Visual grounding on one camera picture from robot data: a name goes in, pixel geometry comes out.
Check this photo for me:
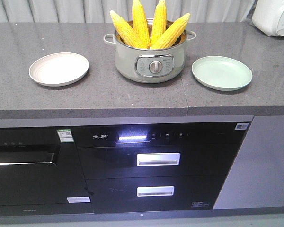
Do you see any pale green round plate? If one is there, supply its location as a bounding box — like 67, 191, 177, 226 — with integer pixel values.
192, 56, 253, 91

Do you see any black glass disinfection cabinet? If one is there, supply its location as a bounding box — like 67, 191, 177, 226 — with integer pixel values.
72, 122, 249, 214

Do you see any corn cob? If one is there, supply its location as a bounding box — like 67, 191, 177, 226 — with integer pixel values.
151, 0, 167, 47
109, 10, 146, 49
132, 0, 150, 49
150, 13, 191, 50

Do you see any silver drawer handle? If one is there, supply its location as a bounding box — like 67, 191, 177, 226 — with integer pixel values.
136, 153, 181, 166
136, 186, 175, 197

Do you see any pale green electric cooking pot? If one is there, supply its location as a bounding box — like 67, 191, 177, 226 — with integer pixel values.
103, 30, 196, 83

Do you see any grey pleated curtain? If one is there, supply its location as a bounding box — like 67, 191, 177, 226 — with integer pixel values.
0, 0, 257, 23

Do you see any black built-in dishwasher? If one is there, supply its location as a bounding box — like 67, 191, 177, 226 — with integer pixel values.
0, 127, 93, 216

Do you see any upper silver drawer handle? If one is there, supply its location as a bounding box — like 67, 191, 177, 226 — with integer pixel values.
136, 153, 181, 166

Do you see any cream white round plate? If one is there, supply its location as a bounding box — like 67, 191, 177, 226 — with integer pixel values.
28, 52, 89, 87

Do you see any white rice cooker appliance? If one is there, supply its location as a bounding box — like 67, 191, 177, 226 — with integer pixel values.
252, 0, 284, 37

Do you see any lower silver drawer handle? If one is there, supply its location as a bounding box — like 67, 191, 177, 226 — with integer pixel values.
136, 186, 175, 197

